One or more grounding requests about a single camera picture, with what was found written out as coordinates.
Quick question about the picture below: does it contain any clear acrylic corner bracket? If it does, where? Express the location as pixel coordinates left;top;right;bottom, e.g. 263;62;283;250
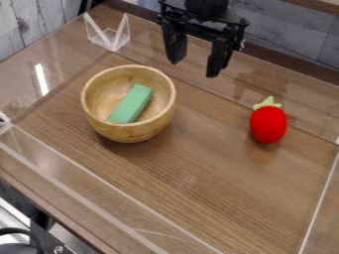
84;13;130;52

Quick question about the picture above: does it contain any red plush strawberry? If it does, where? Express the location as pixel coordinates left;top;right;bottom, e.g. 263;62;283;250
251;96;287;144

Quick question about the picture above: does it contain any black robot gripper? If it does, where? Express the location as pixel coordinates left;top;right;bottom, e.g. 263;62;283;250
159;0;250;77

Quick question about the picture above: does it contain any brown wooden bowl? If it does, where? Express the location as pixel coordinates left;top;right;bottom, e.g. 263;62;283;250
82;64;176;143

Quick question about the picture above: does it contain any green rectangular stick block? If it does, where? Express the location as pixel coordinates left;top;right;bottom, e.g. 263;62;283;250
107;84;154;123

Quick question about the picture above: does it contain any clear acrylic tray wall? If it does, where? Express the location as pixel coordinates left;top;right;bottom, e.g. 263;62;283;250
0;119;223;254

